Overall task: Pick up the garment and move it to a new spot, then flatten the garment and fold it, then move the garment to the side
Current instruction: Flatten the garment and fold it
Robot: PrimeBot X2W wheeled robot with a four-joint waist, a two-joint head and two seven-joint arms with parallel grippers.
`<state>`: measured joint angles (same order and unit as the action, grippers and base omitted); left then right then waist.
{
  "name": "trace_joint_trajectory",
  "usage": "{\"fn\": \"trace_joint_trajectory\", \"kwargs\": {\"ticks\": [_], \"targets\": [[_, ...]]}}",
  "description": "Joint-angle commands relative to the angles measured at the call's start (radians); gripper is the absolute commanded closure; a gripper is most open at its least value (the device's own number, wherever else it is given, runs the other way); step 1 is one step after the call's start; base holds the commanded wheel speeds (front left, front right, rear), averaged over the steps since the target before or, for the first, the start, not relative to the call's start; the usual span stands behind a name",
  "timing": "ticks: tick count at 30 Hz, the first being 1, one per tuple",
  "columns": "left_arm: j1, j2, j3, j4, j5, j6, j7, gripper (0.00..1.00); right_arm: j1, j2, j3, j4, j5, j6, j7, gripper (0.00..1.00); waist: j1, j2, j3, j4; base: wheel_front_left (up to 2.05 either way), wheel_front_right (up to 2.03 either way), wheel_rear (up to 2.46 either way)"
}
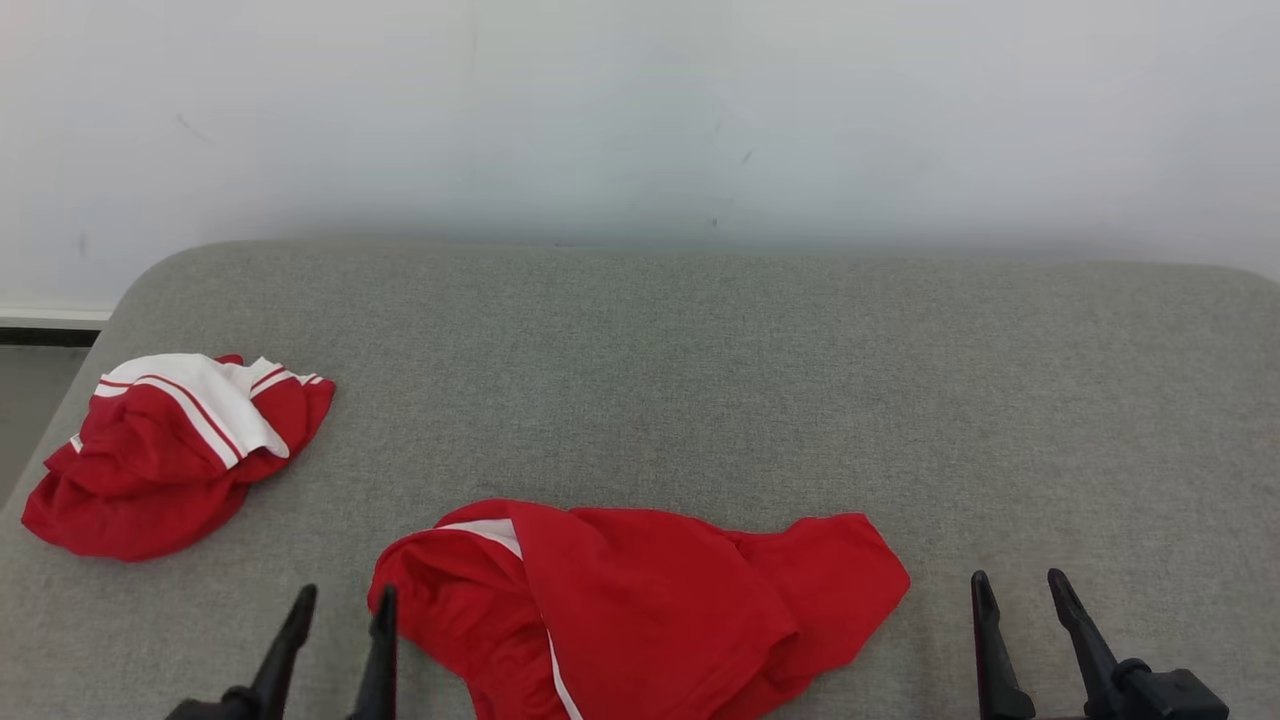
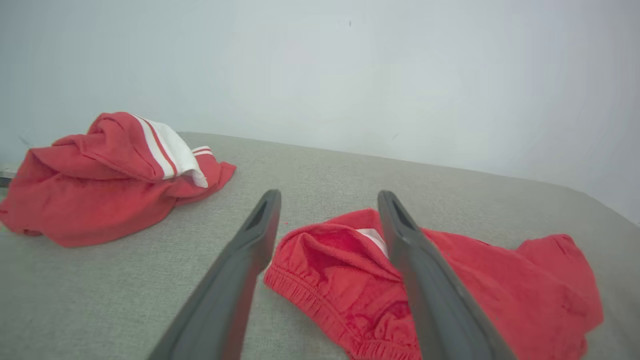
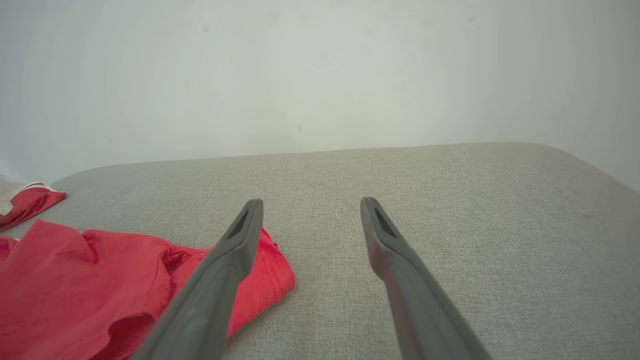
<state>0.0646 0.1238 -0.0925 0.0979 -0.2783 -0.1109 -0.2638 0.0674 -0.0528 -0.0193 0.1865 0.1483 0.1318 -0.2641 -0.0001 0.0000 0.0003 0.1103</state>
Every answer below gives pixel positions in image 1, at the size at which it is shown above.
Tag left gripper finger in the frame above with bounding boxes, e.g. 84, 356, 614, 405
250, 585, 319, 720
349, 585, 400, 720

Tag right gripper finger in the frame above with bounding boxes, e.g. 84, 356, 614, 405
970, 570, 1037, 720
1046, 567, 1121, 720

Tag red and white jersey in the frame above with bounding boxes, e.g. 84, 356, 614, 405
22, 353, 337, 563

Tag red shorts with white stripe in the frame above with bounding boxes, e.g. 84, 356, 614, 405
367, 498, 912, 720

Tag grey fabric sofa seat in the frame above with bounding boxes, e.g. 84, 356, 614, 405
0, 240, 1280, 720

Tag white skirting board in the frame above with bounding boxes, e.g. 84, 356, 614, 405
0, 304, 113, 331

